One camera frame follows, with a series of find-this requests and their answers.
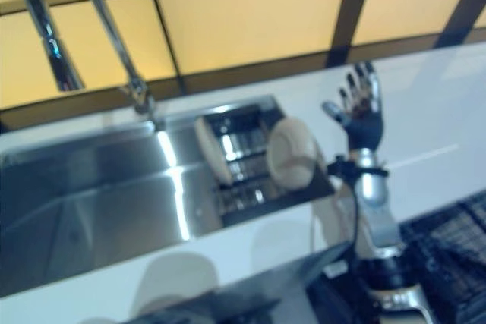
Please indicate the white round ceramic plate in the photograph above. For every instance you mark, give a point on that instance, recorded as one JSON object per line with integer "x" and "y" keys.
{"x": 290, "y": 155}
{"x": 212, "y": 149}

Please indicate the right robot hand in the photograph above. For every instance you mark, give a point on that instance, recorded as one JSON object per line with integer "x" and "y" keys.
{"x": 364, "y": 126}

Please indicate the chrome gooseneck kitchen faucet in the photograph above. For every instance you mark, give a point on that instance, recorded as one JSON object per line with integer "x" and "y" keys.
{"x": 110, "y": 24}

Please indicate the stainless steel kitchen sink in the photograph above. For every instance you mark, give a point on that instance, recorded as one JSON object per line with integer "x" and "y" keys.
{"x": 114, "y": 206}

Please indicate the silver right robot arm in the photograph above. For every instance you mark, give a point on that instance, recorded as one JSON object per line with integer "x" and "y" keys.
{"x": 374, "y": 187}

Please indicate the black dish drying rack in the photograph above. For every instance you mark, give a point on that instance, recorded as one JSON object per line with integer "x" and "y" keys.
{"x": 243, "y": 195}

